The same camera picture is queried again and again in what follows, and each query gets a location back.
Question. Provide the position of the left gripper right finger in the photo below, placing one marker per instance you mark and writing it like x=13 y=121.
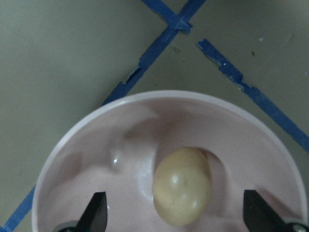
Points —
x=259 y=216

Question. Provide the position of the brown egg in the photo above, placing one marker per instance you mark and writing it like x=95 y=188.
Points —
x=182 y=186

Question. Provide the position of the pink bowl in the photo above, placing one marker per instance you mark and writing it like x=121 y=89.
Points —
x=117 y=148

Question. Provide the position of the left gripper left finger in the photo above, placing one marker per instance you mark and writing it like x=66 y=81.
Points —
x=94 y=217

